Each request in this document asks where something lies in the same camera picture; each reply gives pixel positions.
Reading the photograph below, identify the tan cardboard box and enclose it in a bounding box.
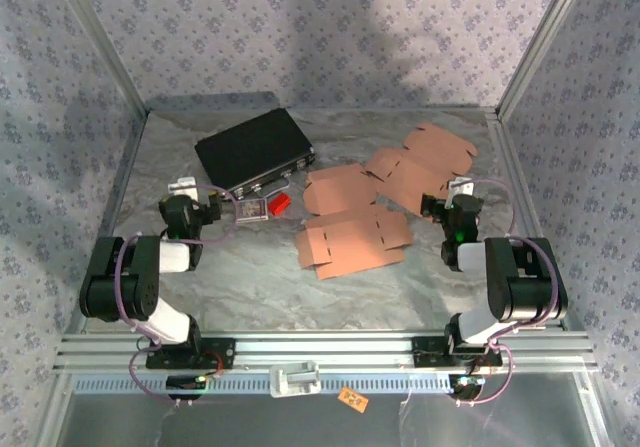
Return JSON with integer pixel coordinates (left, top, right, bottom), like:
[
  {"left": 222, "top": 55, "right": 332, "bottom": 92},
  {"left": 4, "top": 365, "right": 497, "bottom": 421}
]
[
  {"left": 363, "top": 122, "right": 479, "bottom": 219},
  {"left": 294, "top": 162, "right": 414, "bottom": 281}
]

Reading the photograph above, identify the small red box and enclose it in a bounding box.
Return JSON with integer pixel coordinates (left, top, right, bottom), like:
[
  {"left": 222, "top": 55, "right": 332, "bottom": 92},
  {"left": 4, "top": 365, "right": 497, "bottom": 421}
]
[{"left": 267, "top": 191, "right": 293, "bottom": 217}]

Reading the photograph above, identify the clear plastic card case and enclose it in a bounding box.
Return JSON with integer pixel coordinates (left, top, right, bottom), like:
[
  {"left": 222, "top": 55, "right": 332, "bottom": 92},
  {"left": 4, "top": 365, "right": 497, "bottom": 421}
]
[{"left": 234, "top": 197, "right": 270, "bottom": 225}]

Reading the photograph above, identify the black briefcase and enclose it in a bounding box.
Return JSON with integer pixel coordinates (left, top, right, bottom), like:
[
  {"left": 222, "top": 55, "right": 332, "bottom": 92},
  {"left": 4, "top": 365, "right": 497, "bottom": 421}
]
[{"left": 193, "top": 107, "right": 317, "bottom": 203}]

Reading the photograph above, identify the black left controller board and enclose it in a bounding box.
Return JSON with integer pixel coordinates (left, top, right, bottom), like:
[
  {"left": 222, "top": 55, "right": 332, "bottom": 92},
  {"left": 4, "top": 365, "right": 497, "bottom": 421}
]
[{"left": 166, "top": 374, "right": 209, "bottom": 401}]

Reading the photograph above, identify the black controller board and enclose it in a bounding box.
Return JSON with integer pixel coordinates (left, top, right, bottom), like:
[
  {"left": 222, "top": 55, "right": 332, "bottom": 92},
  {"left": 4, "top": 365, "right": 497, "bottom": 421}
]
[
  {"left": 449, "top": 374, "right": 486, "bottom": 401},
  {"left": 166, "top": 374, "right": 209, "bottom": 401}
]

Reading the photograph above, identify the black right controller board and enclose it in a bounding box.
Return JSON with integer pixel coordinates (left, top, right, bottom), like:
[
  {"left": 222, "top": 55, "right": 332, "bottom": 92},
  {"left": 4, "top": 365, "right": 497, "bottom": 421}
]
[{"left": 449, "top": 374, "right": 486, "bottom": 401}]

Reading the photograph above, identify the orange tag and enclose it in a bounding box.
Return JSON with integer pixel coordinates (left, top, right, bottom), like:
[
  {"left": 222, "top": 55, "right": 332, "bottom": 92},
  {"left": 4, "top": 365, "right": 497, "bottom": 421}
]
[{"left": 337, "top": 386, "right": 370, "bottom": 413}]

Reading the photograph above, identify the grey metal base panel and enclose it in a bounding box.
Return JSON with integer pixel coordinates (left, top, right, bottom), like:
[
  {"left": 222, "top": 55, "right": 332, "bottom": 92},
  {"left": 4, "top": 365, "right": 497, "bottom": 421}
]
[{"left": 44, "top": 372, "right": 616, "bottom": 447}]

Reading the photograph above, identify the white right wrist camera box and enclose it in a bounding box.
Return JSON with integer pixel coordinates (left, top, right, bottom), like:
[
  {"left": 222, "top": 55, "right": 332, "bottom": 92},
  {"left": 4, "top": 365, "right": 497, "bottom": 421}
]
[{"left": 446, "top": 177, "right": 475, "bottom": 197}]

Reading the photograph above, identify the aluminium table side rail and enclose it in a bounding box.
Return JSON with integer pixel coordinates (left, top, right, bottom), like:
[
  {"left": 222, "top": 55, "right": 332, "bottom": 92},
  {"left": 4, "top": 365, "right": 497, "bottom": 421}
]
[
  {"left": 62, "top": 110, "right": 151, "bottom": 336},
  {"left": 485, "top": 109, "right": 574, "bottom": 332}
]

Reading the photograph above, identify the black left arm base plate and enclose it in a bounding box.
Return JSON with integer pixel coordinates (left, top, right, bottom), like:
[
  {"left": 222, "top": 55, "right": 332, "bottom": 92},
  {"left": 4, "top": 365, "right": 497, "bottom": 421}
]
[{"left": 146, "top": 339, "right": 236, "bottom": 371}]

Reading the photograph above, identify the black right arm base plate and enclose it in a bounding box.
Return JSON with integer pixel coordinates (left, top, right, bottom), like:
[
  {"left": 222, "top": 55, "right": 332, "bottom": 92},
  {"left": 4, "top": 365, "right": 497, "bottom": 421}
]
[{"left": 412, "top": 336, "right": 504, "bottom": 368}]

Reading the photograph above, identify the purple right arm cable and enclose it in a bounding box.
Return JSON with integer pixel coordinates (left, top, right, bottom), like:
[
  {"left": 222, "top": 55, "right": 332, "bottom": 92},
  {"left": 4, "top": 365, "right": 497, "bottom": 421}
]
[{"left": 457, "top": 177, "right": 560, "bottom": 409}]

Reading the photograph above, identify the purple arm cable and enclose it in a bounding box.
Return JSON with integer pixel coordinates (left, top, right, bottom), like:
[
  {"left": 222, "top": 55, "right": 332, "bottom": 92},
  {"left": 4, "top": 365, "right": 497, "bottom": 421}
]
[
  {"left": 115, "top": 182, "right": 239, "bottom": 408},
  {"left": 457, "top": 177, "right": 560, "bottom": 409}
]

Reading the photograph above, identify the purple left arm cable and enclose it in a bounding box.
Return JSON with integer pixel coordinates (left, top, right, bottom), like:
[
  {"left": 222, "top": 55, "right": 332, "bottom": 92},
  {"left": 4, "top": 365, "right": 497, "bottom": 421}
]
[{"left": 115, "top": 182, "right": 239, "bottom": 408}]

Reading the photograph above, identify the grey slotted cable duct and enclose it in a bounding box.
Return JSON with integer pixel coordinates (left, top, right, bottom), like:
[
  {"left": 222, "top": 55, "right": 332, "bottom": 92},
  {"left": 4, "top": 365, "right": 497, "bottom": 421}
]
[{"left": 69, "top": 372, "right": 454, "bottom": 394}]

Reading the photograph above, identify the aluminium mounting rail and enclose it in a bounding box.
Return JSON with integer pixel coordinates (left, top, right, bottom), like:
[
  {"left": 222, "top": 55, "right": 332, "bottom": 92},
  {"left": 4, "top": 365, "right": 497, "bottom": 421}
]
[{"left": 53, "top": 331, "right": 599, "bottom": 374}]

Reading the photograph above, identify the white plastic bracket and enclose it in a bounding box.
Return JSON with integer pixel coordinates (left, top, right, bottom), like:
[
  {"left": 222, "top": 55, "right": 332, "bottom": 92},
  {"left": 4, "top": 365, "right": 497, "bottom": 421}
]
[{"left": 268, "top": 360, "right": 321, "bottom": 398}]

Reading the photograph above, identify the aluminium frame post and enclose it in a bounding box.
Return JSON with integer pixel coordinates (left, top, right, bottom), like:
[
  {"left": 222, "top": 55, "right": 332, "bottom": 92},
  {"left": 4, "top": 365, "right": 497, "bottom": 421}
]
[
  {"left": 494, "top": 0, "right": 601, "bottom": 121},
  {"left": 49, "top": 0, "right": 151, "bottom": 116}
]

